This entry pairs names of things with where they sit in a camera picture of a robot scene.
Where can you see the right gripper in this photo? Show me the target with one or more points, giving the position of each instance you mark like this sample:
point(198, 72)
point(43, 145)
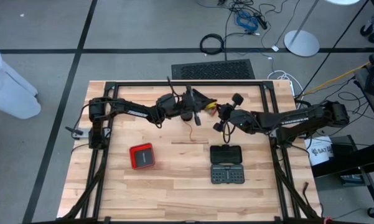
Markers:
point(228, 113)

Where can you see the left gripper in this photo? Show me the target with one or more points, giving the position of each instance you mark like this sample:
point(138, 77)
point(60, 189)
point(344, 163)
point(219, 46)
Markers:
point(196, 119)

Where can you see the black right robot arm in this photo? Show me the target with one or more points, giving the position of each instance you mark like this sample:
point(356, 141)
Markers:
point(298, 119)

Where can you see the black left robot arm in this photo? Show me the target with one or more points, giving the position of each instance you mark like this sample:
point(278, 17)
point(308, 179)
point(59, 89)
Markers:
point(133, 112)

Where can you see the black work glove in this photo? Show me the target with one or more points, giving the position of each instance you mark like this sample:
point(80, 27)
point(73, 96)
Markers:
point(203, 96)

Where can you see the black floor grate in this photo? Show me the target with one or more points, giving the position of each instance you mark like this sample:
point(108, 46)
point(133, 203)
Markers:
point(213, 70)

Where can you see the black bit case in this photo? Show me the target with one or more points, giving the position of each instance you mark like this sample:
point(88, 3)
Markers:
point(226, 155)

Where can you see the red collapsible container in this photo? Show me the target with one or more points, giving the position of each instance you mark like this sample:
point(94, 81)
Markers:
point(142, 156)

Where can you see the grey round floor stand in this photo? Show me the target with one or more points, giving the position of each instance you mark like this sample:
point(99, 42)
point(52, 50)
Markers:
point(302, 43)

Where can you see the white paper label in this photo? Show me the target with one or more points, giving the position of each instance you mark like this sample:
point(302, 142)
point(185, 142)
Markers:
point(319, 152)

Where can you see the black computer cart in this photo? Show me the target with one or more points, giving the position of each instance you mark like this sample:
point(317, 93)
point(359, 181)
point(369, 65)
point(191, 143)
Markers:
point(354, 158)

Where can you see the white trash bin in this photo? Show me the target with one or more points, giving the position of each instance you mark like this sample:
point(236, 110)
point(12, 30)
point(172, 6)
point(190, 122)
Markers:
point(9, 90)

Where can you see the black aluminium table frame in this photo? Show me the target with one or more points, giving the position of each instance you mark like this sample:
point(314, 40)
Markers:
point(189, 84)

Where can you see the grey metal mounting bracket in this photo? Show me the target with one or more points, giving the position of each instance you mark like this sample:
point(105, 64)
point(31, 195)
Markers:
point(81, 133)
point(272, 133)

